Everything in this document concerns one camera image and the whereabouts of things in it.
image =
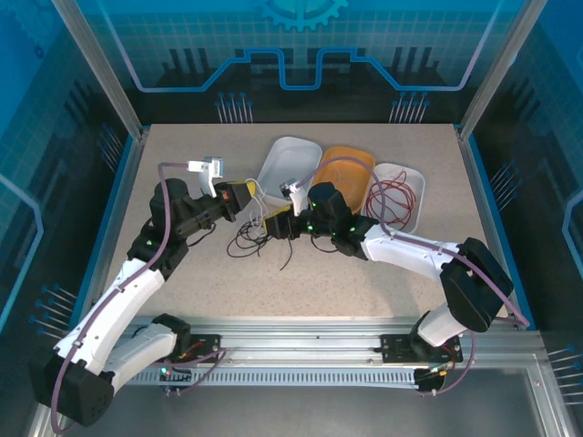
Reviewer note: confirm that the aluminium frame post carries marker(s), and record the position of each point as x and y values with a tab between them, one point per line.
105	68
496	68

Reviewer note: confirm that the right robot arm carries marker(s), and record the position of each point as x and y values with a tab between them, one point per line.
401	250

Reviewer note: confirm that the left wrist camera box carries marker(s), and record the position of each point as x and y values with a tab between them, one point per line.
211	166

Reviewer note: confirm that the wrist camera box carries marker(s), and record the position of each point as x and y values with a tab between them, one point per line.
211	166
298	198

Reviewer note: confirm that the large white plastic bin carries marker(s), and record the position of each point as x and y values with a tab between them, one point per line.
291	159

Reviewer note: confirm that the small white plastic bin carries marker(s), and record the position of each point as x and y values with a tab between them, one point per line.
421	182

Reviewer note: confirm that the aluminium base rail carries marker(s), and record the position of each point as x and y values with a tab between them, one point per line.
296	337

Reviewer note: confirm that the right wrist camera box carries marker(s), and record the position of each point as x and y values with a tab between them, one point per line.
298	198

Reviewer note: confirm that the orange plastic bin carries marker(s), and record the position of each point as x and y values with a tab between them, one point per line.
364	173

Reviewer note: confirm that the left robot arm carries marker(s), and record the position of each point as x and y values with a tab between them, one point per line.
132	291

